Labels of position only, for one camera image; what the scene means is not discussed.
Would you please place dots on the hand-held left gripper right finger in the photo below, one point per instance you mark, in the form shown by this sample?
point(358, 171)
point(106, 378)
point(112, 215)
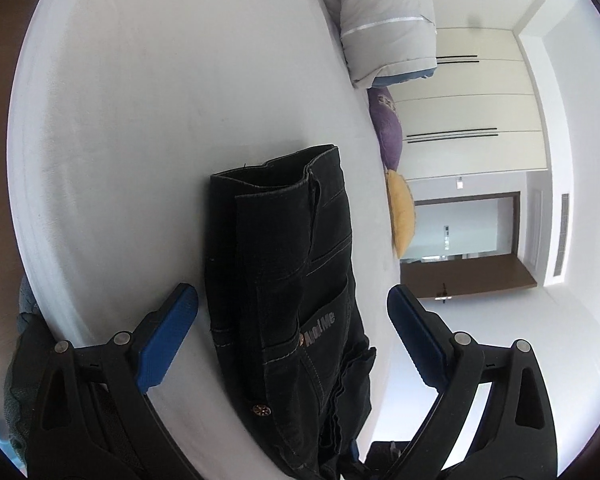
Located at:
point(415, 340)

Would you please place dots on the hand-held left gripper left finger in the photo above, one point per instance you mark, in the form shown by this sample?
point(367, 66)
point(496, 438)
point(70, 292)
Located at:
point(167, 340)

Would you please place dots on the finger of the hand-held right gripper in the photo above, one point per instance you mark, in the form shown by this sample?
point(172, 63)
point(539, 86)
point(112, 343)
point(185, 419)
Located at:
point(387, 462)

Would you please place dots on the black pants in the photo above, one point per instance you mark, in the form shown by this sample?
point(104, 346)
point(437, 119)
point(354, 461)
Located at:
point(280, 260)

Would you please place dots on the dark brown door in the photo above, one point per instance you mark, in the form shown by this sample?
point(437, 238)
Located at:
point(480, 275)

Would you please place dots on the yellow cushion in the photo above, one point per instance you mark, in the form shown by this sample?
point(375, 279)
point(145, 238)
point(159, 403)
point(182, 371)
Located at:
point(402, 215)

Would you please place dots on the person's grey green clothing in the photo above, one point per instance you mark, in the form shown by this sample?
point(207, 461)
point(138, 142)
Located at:
point(22, 375)

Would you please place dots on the purple cushion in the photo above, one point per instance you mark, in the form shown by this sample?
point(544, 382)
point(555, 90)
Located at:
point(389, 130)

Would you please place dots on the bed with white sheet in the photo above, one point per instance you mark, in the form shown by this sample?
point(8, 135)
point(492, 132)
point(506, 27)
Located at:
point(130, 110)

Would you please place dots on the folded white duvet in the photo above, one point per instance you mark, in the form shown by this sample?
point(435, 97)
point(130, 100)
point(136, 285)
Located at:
point(380, 10)

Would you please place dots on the white wall control panel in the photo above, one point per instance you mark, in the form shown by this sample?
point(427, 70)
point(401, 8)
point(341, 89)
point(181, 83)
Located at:
point(446, 237)

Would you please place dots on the dark brown door frame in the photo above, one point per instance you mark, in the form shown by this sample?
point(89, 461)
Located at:
point(516, 225)

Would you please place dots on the white wall air vent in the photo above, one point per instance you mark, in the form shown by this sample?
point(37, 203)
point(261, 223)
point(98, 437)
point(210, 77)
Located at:
point(561, 235)

